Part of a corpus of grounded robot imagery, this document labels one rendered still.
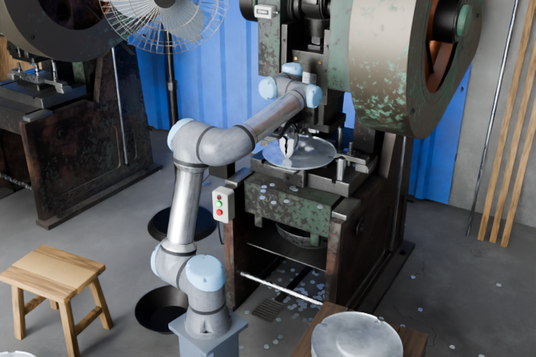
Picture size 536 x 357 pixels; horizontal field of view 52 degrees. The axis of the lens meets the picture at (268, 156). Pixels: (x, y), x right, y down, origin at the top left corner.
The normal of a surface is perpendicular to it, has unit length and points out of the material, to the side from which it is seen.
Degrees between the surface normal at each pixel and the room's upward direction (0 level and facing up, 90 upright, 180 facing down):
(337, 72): 90
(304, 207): 90
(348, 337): 0
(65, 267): 0
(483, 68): 90
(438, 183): 90
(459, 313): 0
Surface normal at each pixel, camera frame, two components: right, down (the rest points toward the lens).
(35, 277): 0.00, -0.90
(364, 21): -0.51, 0.25
